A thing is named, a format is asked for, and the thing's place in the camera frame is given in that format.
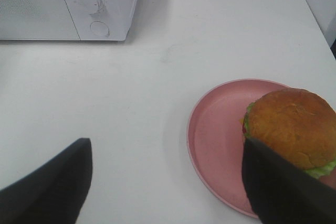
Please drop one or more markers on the round door release button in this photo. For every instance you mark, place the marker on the round door release button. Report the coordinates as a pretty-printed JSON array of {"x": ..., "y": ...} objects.
[{"x": 99, "y": 28}]

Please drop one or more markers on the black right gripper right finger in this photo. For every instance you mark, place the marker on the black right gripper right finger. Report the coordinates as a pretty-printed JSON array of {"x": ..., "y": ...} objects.
[{"x": 279, "y": 192}]

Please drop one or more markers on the white timer knob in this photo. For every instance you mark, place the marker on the white timer knob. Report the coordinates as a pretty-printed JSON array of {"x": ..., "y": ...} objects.
[{"x": 91, "y": 6}]

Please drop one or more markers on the white microwave door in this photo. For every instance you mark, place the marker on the white microwave door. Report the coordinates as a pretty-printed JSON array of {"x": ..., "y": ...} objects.
[{"x": 36, "y": 20}]

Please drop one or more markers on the pink round plate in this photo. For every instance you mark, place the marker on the pink round plate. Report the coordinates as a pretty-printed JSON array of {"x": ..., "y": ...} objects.
[{"x": 215, "y": 139}]

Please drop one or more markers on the toy burger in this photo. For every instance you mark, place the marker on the toy burger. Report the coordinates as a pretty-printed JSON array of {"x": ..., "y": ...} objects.
[{"x": 298, "y": 125}]

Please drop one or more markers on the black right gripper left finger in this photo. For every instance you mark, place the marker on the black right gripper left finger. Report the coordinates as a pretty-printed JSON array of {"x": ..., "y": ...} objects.
[{"x": 53, "y": 193}]

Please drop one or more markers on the white microwave oven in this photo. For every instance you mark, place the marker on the white microwave oven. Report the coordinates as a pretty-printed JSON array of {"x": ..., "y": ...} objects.
[{"x": 118, "y": 11}]

